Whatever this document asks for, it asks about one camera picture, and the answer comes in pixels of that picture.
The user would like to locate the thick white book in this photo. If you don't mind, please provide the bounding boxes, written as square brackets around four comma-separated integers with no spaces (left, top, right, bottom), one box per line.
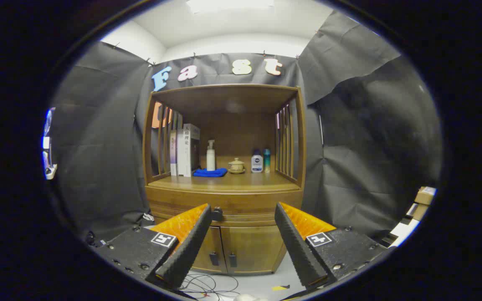
[177,123,201,177]

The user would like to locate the black cables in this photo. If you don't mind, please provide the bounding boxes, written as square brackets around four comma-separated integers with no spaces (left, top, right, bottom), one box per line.
[180,274,239,299]

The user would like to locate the blue folded cloth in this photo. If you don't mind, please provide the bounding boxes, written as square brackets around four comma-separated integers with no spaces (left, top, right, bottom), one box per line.
[193,168,228,178]

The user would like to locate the wooden countertop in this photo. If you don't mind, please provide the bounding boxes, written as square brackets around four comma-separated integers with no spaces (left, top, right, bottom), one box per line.
[149,167,300,193]

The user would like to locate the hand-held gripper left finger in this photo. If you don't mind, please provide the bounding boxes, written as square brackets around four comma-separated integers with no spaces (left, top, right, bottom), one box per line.
[92,204,213,290]

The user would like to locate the wooden cabinet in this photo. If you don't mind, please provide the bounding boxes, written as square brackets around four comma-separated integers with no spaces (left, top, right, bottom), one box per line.
[143,84,307,276]

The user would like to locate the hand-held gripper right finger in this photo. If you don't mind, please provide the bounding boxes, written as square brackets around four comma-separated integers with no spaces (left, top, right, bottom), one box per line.
[274,202,392,289]

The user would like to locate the white pump bottle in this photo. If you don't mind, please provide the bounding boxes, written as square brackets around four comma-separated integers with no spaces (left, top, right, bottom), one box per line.
[206,140,216,171]

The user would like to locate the white flat box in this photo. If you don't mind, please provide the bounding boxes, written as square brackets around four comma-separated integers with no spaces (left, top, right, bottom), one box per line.
[390,217,420,247]

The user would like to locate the wooden cabinet door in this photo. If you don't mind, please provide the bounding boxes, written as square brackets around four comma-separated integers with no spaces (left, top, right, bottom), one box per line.
[191,226,228,274]
[220,226,285,274]

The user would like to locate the plain cardboard box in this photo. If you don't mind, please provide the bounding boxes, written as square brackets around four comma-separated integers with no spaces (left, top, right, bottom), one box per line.
[406,203,429,221]

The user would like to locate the white blue lotion bottle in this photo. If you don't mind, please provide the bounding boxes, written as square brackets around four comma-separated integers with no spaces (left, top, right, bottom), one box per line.
[251,150,264,173]

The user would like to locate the thin purple book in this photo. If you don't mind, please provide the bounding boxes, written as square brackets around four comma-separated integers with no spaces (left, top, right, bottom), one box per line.
[170,130,177,176]

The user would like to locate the wooden drawer with black knob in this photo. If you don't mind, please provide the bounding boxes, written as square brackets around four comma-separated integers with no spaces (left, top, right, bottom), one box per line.
[146,186,303,228]

